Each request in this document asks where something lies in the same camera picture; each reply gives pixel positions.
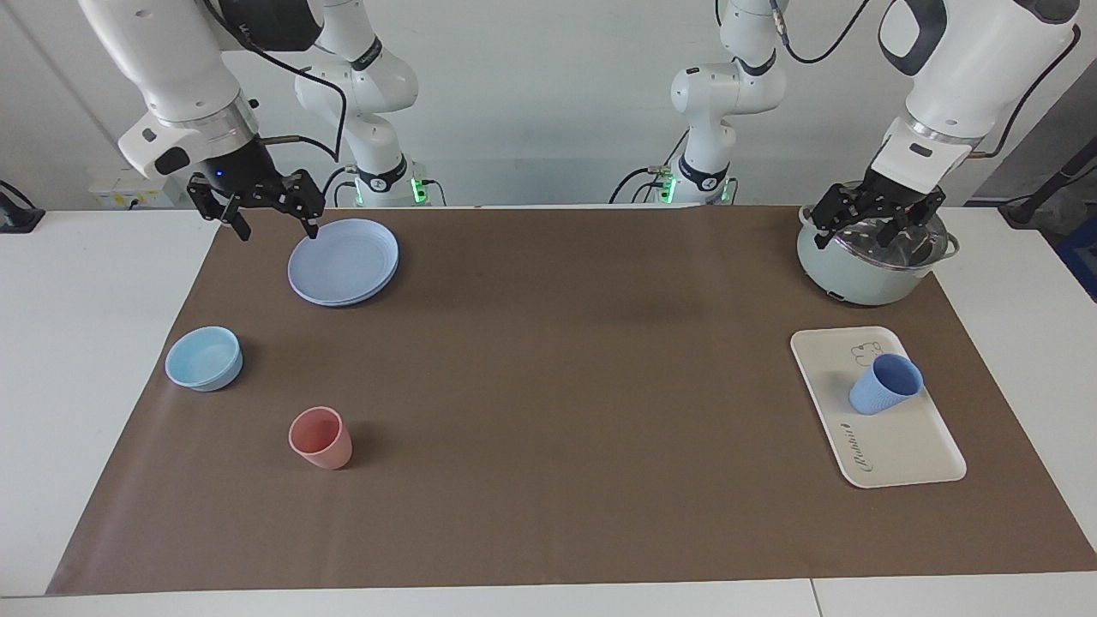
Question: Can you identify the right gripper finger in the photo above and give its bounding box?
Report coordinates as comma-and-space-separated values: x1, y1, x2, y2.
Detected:
273, 169, 327, 241
186, 178, 253, 243

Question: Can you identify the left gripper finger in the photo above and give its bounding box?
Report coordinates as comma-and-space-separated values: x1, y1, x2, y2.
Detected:
812, 183, 867, 250
886, 195, 947, 250

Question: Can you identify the blue ribbed cup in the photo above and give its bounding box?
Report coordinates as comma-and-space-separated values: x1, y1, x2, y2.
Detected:
848, 353, 925, 416

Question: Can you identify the pink cup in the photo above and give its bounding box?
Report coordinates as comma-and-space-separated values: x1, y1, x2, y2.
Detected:
288, 406, 353, 470

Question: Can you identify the white tray with bear print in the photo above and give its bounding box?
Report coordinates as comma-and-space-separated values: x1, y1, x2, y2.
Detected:
789, 326, 968, 489

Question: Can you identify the glass pot lid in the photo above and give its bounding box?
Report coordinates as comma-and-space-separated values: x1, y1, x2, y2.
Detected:
821, 182, 950, 272

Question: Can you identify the pale green cooking pot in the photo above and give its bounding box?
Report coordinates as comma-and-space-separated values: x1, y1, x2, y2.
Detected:
797, 204, 961, 307

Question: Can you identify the periwinkle blue plate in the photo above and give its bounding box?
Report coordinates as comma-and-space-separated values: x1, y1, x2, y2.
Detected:
287, 219, 400, 308

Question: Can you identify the black stand leg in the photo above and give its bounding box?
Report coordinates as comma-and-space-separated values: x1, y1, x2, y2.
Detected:
998, 141, 1097, 229

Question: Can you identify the light blue bowl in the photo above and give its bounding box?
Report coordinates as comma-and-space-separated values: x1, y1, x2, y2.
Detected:
165, 326, 244, 392

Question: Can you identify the blue crate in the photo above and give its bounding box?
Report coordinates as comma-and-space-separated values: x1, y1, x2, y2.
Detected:
1056, 214, 1097, 303

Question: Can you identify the brown table mat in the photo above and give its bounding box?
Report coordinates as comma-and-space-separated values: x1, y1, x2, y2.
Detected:
47, 206, 1097, 596

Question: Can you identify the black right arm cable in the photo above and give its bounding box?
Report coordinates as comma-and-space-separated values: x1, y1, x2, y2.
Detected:
201, 0, 349, 165

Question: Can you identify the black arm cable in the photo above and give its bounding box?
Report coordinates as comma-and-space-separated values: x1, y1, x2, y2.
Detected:
201, 0, 349, 165
767, 0, 1082, 161

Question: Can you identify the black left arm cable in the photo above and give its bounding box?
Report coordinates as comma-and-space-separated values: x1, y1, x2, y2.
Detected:
767, 0, 1082, 161

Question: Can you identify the white wall socket box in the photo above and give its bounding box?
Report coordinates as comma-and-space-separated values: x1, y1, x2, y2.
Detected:
88, 167, 194, 210

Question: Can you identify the black clamp mount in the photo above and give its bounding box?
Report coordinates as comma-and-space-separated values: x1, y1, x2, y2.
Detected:
0, 180, 46, 234

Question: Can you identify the black base cable bundle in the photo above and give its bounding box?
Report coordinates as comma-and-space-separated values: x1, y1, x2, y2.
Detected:
608, 129, 691, 207

